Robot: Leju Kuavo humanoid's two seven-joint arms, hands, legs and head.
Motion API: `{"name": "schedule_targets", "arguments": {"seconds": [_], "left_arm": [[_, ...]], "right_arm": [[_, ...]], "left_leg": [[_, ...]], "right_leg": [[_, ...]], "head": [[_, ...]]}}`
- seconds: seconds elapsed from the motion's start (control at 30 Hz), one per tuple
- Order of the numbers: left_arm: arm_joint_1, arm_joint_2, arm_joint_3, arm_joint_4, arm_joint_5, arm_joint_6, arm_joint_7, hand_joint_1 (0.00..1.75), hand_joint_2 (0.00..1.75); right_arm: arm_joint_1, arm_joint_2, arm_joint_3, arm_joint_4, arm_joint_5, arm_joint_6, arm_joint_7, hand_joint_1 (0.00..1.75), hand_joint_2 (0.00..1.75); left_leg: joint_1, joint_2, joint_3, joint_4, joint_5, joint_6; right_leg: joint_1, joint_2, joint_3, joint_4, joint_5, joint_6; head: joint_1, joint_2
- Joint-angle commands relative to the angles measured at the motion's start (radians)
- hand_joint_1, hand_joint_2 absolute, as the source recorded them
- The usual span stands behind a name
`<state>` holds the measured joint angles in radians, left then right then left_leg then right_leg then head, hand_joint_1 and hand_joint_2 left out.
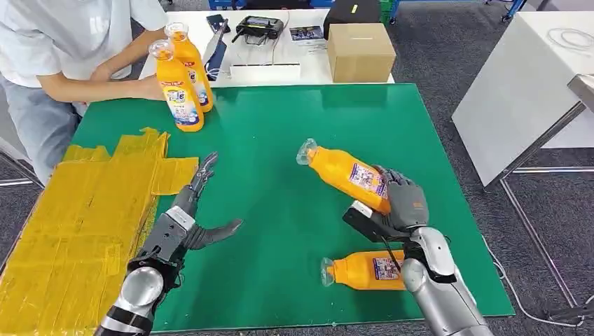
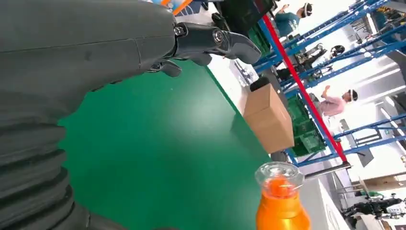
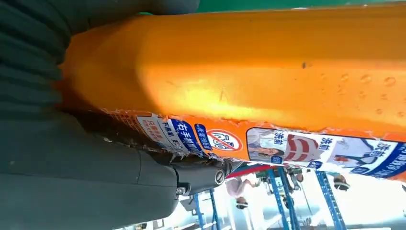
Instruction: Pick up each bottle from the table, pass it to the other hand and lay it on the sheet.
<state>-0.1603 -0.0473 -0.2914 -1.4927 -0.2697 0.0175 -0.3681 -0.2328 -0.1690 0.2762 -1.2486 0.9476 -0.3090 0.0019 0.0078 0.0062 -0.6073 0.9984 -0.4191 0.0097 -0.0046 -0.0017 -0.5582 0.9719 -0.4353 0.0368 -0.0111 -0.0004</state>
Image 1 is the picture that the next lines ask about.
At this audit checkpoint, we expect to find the black phone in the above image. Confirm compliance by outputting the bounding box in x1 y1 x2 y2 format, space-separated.
206 13 229 34

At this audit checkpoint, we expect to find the green crate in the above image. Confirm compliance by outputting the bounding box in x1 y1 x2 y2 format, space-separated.
379 0 396 27

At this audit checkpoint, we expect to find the person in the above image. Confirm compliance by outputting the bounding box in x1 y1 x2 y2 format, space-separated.
0 0 170 186

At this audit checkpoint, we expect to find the printed leaflet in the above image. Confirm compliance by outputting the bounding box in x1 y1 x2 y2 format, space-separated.
289 25 325 43

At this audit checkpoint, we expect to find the black remote controller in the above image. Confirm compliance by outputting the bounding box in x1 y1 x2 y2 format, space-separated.
230 15 285 46

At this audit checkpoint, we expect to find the blue metal frame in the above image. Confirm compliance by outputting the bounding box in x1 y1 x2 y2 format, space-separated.
207 0 336 11

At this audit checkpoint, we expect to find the green table mat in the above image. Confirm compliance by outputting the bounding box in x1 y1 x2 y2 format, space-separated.
69 83 516 334

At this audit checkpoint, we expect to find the orange drink bottle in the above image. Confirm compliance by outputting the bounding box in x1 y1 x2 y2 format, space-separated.
319 249 408 292
164 22 215 114
148 39 205 134
296 138 393 216

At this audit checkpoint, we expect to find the black bag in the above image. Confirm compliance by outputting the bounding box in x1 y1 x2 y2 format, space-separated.
322 0 383 41

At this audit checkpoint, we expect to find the blue wheeled cart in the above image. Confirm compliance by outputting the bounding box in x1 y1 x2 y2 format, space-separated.
483 0 529 22

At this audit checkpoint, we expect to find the white flat box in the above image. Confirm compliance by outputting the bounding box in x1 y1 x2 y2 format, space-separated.
229 63 302 85

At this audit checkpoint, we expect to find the white floor cable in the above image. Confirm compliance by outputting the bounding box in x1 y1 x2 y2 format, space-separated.
481 235 586 329

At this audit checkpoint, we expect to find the person's right hand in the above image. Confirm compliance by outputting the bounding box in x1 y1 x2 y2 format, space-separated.
138 75 167 102

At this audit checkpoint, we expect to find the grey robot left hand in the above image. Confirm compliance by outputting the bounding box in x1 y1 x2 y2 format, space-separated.
168 151 244 252

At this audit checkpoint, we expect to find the coiled white cable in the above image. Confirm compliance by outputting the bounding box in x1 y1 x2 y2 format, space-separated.
546 27 594 53

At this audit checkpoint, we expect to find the person's left hand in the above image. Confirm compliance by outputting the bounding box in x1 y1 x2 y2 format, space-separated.
89 64 116 85

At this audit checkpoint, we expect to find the large white side table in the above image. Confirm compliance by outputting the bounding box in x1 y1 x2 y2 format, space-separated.
450 10 594 188

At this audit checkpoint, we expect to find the brown cardboard box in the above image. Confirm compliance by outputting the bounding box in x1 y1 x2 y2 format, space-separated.
326 22 397 84

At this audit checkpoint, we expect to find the navy blue pouch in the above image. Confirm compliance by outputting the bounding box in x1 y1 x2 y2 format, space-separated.
202 18 230 83

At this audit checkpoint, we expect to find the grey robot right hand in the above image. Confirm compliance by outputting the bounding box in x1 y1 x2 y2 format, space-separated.
368 164 431 234

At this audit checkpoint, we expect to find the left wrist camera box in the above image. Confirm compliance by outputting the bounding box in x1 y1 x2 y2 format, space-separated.
138 206 197 265

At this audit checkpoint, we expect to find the steel bench frame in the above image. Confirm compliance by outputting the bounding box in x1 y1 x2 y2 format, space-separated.
483 73 594 326

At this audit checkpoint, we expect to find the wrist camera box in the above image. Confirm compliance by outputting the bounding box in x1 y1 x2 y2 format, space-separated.
342 200 412 244
138 206 197 265

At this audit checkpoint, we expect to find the thin grey cable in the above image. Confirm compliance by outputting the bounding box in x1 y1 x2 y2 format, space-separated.
270 10 291 67

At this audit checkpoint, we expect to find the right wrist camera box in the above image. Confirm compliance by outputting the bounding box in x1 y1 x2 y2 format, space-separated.
342 200 412 244

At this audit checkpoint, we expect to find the yellow sheet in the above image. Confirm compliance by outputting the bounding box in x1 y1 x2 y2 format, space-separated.
0 127 200 336

